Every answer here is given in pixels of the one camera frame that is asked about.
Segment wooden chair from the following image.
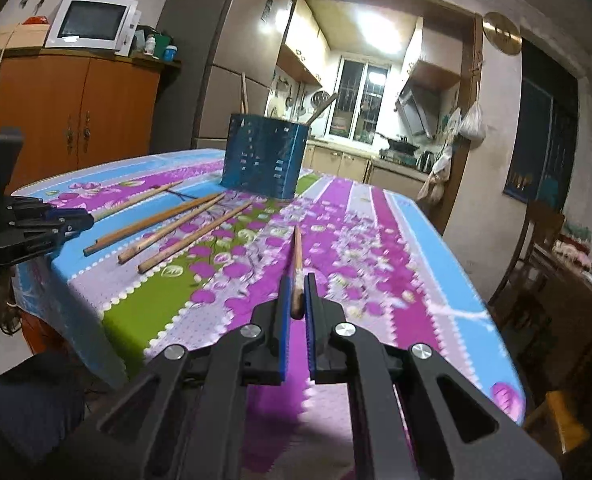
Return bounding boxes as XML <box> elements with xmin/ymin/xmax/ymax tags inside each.
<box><xmin>488</xmin><ymin>200</ymin><xmax>567</xmax><ymax>331</ymax></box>

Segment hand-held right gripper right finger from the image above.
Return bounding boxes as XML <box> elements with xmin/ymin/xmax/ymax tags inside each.
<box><xmin>10</xmin><ymin>197</ymin><xmax>95</xmax><ymax>229</ymax></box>

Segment kitchen base cabinets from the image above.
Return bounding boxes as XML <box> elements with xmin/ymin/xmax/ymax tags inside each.
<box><xmin>301</xmin><ymin>140</ymin><xmax>427</xmax><ymax>188</ymax></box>

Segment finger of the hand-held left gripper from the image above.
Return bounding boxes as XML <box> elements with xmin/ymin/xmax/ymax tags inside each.
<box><xmin>51</xmin><ymin>275</ymin><xmax>297</xmax><ymax>480</ymax></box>
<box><xmin>303</xmin><ymin>272</ymin><xmax>564</xmax><ymax>480</ymax></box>

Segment wooden dining table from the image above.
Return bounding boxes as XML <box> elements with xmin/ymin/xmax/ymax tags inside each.
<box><xmin>526</xmin><ymin>245</ymin><xmax>592</xmax><ymax>411</ymax></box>

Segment hanging cloth bag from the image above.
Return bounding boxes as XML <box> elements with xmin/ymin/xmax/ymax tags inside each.
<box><xmin>416</xmin><ymin>152</ymin><xmax>452</xmax><ymax>204</ymax></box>

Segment black wok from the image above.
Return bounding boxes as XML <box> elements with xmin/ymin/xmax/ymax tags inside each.
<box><xmin>376</xmin><ymin>132</ymin><xmax>419</xmax><ymax>153</ymax></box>

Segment white plastic bag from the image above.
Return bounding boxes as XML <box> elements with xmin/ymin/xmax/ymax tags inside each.
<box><xmin>458</xmin><ymin>101</ymin><xmax>487</xmax><ymax>142</ymax></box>

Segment gold wall clock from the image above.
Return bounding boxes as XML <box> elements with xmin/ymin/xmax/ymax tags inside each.
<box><xmin>482</xmin><ymin>11</ymin><xmax>523</xmax><ymax>56</ymax></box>

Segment cardboard box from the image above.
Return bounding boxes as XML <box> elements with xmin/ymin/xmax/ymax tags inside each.
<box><xmin>0</xmin><ymin>22</ymin><xmax>51</xmax><ymax>51</ymax></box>

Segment metal range hood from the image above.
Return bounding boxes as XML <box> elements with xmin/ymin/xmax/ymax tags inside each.
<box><xmin>395</xmin><ymin>85</ymin><xmax>439</xmax><ymax>140</ymax></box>

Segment wooden stool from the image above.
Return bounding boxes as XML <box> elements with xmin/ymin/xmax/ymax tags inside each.
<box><xmin>523</xmin><ymin>390</ymin><xmax>589</xmax><ymax>461</ymax></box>

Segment kitchen ceiling light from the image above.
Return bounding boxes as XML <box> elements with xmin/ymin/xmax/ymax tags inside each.
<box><xmin>356</xmin><ymin>7</ymin><xmax>407</xmax><ymax>56</ymax></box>

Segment blue metal utensil holder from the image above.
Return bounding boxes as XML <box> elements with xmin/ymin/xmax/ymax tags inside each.
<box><xmin>221</xmin><ymin>112</ymin><xmax>311</xmax><ymax>201</ymax></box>

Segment dark window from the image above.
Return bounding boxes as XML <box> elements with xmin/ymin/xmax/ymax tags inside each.
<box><xmin>503</xmin><ymin>37</ymin><xmax>579</xmax><ymax>211</ymax></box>

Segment white microwave oven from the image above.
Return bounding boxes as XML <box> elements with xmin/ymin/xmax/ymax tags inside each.
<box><xmin>45</xmin><ymin>0</ymin><xmax>139</xmax><ymax>57</ymax></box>

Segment orange wooden cabinet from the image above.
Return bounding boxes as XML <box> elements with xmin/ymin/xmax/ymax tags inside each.
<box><xmin>0</xmin><ymin>49</ymin><xmax>182</xmax><ymax>196</ymax></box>

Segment floral striped tablecloth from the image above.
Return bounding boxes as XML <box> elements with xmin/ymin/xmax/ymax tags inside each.
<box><xmin>11</xmin><ymin>147</ymin><xmax>527</xmax><ymax>480</ymax></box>

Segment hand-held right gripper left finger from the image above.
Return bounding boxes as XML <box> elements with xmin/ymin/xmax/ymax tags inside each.
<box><xmin>0</xmin><ymin>226</ymin><xmax>78</xmax><ymax>264</ymax></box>

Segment grey refrigerator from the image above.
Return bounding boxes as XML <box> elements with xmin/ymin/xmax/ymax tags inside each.
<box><xmin>155</xmin><ymin>0</ymin><xmax>294</xmax><ymax>153</ymax></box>

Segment barred kitchen window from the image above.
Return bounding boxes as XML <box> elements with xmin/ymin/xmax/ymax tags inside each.
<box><xmin>328</xmin><ymin>57</ymin><xmax>392</xmax><ymax>141</ymax></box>

